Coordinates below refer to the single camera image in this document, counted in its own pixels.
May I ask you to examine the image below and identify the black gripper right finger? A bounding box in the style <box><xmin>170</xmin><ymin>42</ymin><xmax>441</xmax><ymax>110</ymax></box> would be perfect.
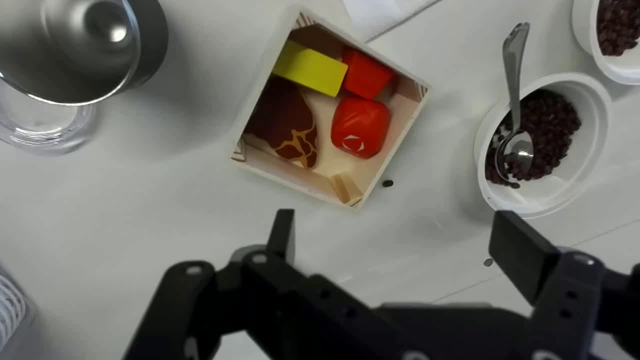
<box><xmin>489</xmin><ymin>209</ymin><xmax>640</xmax><ymax>360</ymax></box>

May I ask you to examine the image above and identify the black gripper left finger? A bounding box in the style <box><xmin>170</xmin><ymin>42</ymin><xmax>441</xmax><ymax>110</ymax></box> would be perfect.
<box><xmin>124</xmin><ymin>209</ymin><xmax>374</xmax><ymax>360</ymax></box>

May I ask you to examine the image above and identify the white paper napkin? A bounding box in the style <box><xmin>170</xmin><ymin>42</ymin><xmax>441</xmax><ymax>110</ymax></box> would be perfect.
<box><xmin>342</xmin><ymin>0</ymin><xmax>441</xmax><ymax>42</ymax></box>

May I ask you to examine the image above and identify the metal spoon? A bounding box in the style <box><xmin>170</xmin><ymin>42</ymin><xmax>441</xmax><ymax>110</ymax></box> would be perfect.
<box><xmin>495</xmin><ymin>21</ymin><xmax>535</xmax><ymax>181</ymax></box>

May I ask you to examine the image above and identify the white bowl with coffee beans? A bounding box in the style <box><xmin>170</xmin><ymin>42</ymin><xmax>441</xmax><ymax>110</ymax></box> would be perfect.
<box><xmin>475</xmin><ymin>71</ymin><xmax>612</xmax><ymax>218</ymax></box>

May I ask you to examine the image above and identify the brown patterned toy piece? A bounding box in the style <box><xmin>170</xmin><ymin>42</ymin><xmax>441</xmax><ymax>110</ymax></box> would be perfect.
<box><xmin>247</xmin><ymin>75</ymin><xmax>319</xmax><ymax>168</ymax></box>

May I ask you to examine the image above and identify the red toy block lower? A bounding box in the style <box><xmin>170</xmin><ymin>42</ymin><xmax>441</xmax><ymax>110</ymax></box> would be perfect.
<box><xmin>331</xmin><ymin>95</ymin><xmax>393</xmax><ymax>157</ymax></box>

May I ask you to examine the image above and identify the red toy block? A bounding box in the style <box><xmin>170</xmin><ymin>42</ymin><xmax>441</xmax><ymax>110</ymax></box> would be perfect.
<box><xmin>331</xmin><ymin>95</ymin><xmax>393</xmax><ymax>157</ymax></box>
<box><xmin>342</xmin><ymin>48</ymin><xmax>397</xmax><ymax>100</ymax></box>

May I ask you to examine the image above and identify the small wooden box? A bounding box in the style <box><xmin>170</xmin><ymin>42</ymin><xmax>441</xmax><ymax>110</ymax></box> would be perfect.
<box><xmin>230</xmin><ymin>6</ymin><xmax>429</xmax><ymax>207</ymax></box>

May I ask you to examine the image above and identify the yellow toy block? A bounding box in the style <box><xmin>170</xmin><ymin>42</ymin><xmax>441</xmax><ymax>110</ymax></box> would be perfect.
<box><xmin>272</xmin><ymin>40</ymin><xmax>349</xmax><ymax>95</ymax></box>

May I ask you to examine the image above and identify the red toy block upper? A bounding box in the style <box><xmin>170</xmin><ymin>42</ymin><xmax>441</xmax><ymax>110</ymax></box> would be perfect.
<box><xmin>342</xmin><ymin>48</ymin><xmax>397</xmax><ymax>100</ymax></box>

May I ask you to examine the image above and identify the clear plastic lid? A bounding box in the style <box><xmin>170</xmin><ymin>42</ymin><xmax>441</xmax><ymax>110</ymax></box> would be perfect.
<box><xmin>0</xmin><ymin>81</ymin><xmax>99</xmax><ymax>153</ymax></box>

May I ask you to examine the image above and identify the black steel tumbler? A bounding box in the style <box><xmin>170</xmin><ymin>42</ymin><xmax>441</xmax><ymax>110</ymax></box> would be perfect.
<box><xmin>0</xmin><ymin>0</ymin><xmax>169</xmax><ymax>106</ymax></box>

